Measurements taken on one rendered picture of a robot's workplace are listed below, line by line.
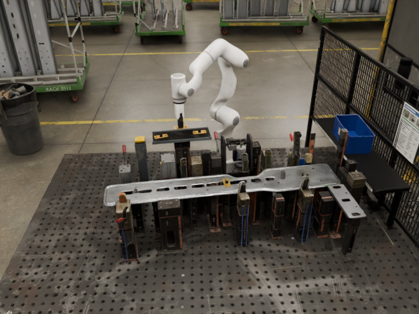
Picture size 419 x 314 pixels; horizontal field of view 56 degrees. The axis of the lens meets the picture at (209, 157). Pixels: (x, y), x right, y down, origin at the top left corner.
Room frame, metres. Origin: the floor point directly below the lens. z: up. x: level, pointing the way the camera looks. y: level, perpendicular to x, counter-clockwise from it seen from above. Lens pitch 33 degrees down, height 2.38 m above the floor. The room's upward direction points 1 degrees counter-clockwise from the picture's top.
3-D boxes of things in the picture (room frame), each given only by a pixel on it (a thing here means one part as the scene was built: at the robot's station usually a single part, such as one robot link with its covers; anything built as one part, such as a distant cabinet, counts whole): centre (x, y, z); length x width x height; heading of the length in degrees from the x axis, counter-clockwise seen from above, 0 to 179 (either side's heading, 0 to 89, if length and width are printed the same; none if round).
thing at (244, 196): (1.72, -0.18, 0.87); 0.12 x 0.09 x 0.35; 8
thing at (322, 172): (1.87, -0.08, 1.00); 1.38 x 0.22 x 0.02; 98
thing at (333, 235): (1.77, -0.74, 0.84); 0.11 x 0.06 x 0.29; 8
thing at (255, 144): (2.13, -0.29, 0.91); 0.07 x 0.05 x 0.42; 8
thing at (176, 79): (2.18, 0.17, 1.49); 0.09 x 0.08 x 0.13; 41
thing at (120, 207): (1.61, 0.45, 0.88); 0.15 x 0.11 x 0.36; 8
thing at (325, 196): (1.77, -0.66, 0.84); 0.11 x 0.10 x 0.28; 8
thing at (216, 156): (2.07, -0.04, 0.89); 0.13 x 0.11 x 0.38; 8
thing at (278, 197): (1.75, -0.39, 0.84); 0.11 x 0.08 x 0.29; 8
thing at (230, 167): (2.10, -0.17, 0.94); 0.18 x 0.13 x 0.49; 98
